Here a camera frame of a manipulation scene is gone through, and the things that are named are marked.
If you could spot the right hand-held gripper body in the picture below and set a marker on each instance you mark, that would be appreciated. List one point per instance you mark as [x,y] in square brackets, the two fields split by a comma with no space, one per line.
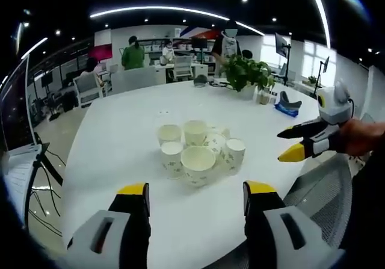
[335,108]

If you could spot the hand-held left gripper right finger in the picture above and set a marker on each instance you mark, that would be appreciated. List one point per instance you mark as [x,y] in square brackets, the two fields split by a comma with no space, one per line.
[288,242]

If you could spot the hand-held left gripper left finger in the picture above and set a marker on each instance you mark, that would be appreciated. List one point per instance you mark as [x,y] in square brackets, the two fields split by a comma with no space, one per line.
[99,242]

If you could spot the cluster of floral paper cups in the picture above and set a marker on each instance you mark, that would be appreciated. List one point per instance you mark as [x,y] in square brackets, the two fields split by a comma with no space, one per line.
[197,160]

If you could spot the person's right hand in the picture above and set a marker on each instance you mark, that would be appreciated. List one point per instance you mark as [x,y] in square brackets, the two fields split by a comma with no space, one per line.
[361,138]

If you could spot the blue tissue pack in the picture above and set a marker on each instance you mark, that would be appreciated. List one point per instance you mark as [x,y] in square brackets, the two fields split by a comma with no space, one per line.
[287,110]

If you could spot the monitor on black stand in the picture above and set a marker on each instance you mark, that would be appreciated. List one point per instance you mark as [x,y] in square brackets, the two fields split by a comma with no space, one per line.
[282,44]
[325,66]

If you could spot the grey mesh office chair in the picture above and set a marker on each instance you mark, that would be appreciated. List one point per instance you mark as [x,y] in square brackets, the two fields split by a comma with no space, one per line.
[322,196]

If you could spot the small glass jar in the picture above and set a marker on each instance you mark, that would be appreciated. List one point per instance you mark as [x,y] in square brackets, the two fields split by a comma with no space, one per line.
[264,97]

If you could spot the person's dark clothing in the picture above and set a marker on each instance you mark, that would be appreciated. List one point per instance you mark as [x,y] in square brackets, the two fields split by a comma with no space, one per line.
[367,196]

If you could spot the green potted plant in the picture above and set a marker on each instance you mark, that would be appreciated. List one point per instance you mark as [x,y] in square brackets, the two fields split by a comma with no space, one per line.
[246,70]

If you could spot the black tripod stand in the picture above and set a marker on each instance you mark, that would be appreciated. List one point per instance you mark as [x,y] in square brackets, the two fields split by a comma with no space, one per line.
[42,160]

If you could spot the white table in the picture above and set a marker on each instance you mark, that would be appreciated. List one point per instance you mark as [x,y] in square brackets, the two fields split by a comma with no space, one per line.
[120,136]

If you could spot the grey round helmet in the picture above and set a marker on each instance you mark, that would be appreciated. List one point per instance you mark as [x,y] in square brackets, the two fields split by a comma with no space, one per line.
[200,80]

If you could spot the white office chair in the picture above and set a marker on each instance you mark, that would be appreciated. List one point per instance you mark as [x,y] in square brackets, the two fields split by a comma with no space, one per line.
[183,67]
[88,90]

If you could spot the large dark monitor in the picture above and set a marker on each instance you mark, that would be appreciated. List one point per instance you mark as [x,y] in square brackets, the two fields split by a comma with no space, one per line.
[15,109]

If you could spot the red display screen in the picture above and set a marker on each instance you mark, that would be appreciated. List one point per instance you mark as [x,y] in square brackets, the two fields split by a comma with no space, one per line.
[100,52]

